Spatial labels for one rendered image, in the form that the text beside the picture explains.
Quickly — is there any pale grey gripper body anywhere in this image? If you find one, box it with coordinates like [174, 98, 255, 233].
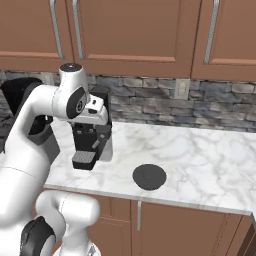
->
[69, 106, 110, 127]

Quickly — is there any black round blender lid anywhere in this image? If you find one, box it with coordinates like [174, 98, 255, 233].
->
[132, 163, 168, 192]

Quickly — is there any black blender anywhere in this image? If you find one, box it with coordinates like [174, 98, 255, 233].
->
[0, 76, 62, 162]

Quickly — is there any black coffee machine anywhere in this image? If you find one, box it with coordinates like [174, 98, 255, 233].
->
[71, 85, 114, 171]

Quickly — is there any brown base cupboard door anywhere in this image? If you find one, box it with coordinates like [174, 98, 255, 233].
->
[235, 214, 256, 256]
[130, 199, 243, 256]
[53, 191, 133, 256]

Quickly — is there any white wall socket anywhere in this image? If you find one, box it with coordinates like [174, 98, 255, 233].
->
[173, 78, 191, 101]
[41, 72, 56, 86]

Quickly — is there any brown wall cupboard door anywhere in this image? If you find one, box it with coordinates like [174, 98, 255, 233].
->
[0, 0, 75, 73]
[191, 0, 256, 83]
[64, 0, 203, 80]

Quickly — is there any silver base cupboard handle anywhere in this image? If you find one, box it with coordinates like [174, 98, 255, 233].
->
[136, 200, 143, 232]

